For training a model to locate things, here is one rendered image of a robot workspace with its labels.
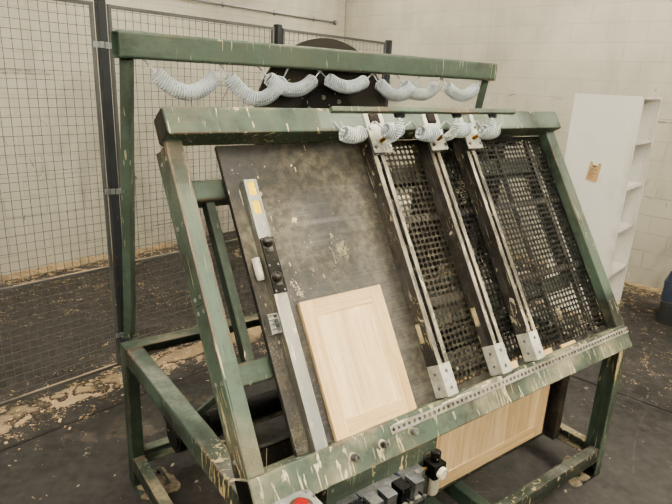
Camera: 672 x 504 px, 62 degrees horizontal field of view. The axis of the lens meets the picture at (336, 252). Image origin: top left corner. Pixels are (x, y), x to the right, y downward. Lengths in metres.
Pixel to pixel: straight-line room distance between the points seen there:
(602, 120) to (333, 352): 4.13
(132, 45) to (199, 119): 0.52
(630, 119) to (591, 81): 1.67
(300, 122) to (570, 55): 5.42
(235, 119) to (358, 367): 0.98
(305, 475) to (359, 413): 0.30
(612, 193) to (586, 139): 0.55
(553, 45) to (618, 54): 0.74
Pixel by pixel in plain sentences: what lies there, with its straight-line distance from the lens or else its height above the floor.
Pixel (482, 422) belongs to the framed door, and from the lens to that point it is 2.90.
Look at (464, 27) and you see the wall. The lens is 7.92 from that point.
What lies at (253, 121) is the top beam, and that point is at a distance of 2.05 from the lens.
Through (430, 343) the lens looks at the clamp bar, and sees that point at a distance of 2.22.
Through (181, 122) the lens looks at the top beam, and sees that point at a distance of 1.94.
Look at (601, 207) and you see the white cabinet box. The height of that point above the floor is 1.06.
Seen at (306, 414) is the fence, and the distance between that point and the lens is 1.91.
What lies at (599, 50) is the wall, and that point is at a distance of 7.17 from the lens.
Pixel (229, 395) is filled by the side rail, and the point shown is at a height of 1.12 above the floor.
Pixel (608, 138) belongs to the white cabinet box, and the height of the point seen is 1.68.
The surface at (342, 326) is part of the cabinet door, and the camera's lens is 2.05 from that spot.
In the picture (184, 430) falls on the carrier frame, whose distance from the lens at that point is 2.28.
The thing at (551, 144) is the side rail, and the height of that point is 1.78.
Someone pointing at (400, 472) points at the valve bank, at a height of 0.74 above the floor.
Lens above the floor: 2.05
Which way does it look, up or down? 17 degrees down
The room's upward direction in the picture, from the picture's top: 3 degrees clockwise
